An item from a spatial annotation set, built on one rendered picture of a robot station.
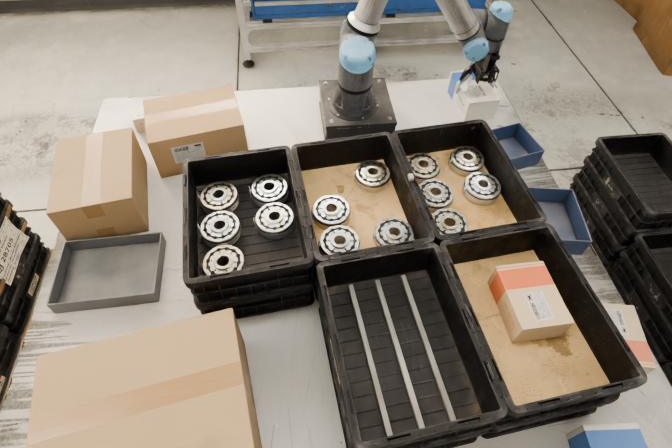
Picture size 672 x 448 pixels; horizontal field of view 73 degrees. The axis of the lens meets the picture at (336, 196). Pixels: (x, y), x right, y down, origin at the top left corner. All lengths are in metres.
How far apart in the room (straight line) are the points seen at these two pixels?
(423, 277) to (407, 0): 2.30
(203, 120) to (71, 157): 0.40
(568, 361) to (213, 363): 0.78
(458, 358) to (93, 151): 1.17
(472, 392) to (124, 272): 0.96
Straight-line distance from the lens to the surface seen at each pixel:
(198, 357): 1.04
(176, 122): 1.56
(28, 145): 3.14
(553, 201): 1.63
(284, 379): 1.20
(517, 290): 1.15
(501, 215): 1.36
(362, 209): 1.28
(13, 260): 2.10
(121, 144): 1.54
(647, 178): 2.24
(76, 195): 1.45
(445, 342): 1.12
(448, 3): 1.43
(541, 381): 1.16
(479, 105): 1.79
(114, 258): 1.47
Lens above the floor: 1.84
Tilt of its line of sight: 50 degrees down
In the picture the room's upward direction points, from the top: 2 degrees clockwise
